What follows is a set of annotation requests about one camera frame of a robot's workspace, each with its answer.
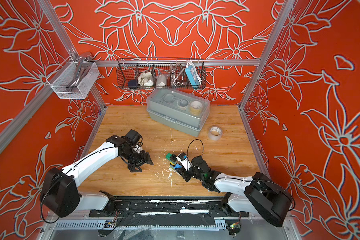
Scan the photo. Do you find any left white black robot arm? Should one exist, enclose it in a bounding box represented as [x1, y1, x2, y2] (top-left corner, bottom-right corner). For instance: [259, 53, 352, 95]
[40, 130, 153, 218]

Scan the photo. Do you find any blue box in basket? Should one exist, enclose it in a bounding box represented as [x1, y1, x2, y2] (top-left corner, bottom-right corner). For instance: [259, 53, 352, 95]
[185, 65, 201, 87]

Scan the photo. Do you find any clear tape roll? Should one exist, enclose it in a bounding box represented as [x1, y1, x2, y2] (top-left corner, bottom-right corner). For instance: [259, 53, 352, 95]
[208, 126, 223, 141]

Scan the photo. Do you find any grey plastic toolbox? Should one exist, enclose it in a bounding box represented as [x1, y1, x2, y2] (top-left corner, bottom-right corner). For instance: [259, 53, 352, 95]
[147, 89, 210, 137]

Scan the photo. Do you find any black wire basket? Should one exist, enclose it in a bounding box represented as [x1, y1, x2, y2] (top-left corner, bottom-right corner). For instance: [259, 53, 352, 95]
[116, 57, 207, 90]

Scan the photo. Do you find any clear plastic bin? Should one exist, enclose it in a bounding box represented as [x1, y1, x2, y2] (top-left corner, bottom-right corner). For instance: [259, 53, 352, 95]
[47, 61, 100, 100]

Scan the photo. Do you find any white crumpled item in basket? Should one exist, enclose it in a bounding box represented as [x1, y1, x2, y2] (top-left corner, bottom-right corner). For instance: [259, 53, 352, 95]
[138, 72, 154, 87]

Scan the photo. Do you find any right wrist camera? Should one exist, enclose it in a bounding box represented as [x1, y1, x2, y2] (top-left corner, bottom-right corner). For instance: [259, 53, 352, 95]
[177, 153, 192, 172]

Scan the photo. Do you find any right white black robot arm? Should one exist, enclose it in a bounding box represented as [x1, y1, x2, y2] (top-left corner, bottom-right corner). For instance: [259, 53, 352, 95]
[175, 159, 295, 227]

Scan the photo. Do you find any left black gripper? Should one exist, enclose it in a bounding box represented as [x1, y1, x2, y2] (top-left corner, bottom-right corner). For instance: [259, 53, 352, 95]
[122, 148, 155, 172]

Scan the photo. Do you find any black lego brick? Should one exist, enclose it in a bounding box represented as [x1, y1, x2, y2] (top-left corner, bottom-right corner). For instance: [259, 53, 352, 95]
[170, 154, 178, 163]

